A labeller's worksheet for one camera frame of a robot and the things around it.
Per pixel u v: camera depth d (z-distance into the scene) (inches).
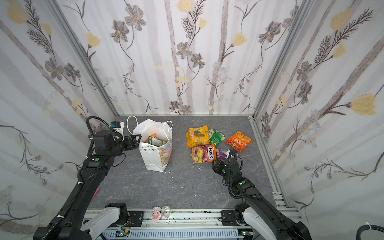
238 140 40.1
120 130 26.5
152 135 36.6
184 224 28.8
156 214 28.8
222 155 37.2
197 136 39.0
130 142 26.5
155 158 31.8
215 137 41.0
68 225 15.1
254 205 20.4
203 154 37.2
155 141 34.8
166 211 30.3
